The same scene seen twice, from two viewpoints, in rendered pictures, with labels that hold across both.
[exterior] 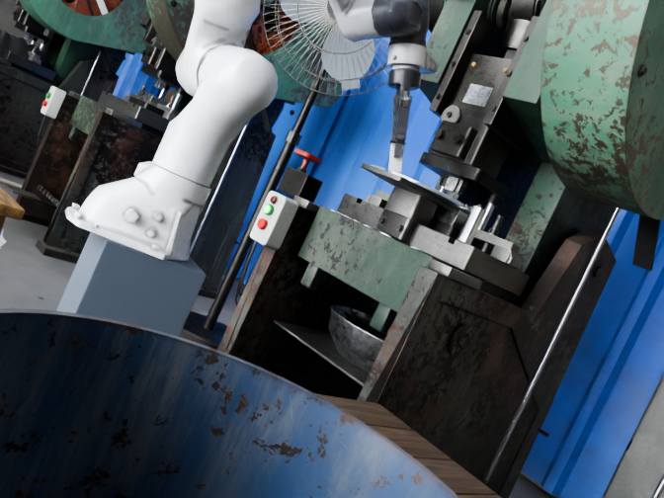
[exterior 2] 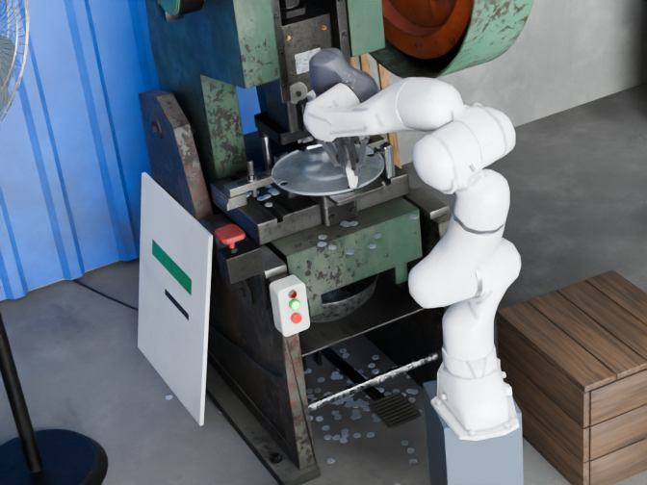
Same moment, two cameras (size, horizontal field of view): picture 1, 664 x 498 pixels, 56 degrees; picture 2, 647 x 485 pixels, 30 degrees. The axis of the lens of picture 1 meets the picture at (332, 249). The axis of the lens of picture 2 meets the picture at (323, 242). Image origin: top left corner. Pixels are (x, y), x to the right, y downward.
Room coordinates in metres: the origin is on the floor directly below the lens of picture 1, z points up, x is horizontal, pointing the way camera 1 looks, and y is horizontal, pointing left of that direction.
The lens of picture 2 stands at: (0.60, 2.47, 2.15)
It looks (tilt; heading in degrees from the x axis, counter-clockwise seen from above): 29 degrees down; 291
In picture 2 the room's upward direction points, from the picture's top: 7 degrees counter-clockwise
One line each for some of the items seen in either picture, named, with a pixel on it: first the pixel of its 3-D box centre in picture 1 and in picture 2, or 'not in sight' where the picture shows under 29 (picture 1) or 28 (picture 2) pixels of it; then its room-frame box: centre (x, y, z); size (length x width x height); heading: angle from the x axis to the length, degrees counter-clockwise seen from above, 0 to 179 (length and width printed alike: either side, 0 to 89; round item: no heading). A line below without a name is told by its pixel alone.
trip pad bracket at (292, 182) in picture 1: (291, 203); (244, 278); (1.73, 0.15, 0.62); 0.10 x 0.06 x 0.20; 47
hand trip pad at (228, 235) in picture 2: (303, 166); (231, 244); (1.74, 0.17, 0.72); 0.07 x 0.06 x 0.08; 137
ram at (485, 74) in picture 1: (481, 112); (301, 65); (1.65, -0.20, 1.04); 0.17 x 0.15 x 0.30; 137
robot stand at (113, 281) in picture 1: (101, 356); (475, 472); (1.14, 0.30, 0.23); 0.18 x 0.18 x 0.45; 29
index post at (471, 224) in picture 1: (471, 223); (387, 159); (1.47, -0.27, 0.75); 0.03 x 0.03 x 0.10; 47
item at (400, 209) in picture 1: (399, 208); (339, 197); (1.56, -0.11, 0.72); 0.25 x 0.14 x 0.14; 137
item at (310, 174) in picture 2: (421, 191); (327, 167); (1.59, -0.14, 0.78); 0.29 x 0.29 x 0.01
